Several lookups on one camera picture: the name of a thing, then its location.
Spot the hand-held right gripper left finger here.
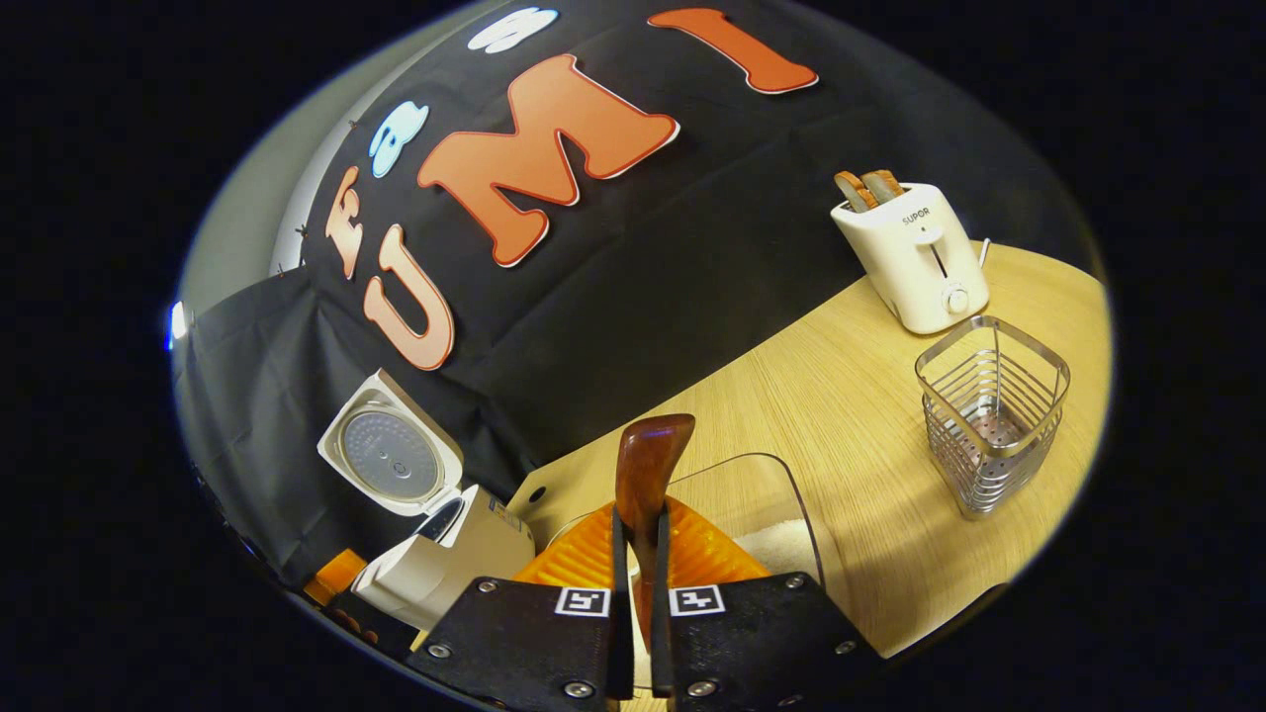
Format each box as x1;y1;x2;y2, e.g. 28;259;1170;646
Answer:
410;502;634;712

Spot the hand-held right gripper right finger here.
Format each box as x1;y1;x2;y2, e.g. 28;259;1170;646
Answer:
653;497;881;712

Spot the white rice cooker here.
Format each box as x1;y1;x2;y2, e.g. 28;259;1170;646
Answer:
316;368;537;632

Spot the white rice pile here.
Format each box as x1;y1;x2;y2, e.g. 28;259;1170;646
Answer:
737;519;817;579

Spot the brown wooden spoon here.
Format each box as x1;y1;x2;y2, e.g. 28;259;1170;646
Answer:
615;413;696;654

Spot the metal wire chopstick holder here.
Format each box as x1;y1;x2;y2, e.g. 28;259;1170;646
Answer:
915;314;1072;521

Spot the clear plastic rice container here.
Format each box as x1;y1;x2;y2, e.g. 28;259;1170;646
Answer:
544;453;827;594

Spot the black backdrop cloth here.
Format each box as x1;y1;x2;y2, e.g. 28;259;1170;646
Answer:
173;0;1099;594

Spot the white toaster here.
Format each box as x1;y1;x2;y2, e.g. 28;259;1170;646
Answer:
831;183;990;335

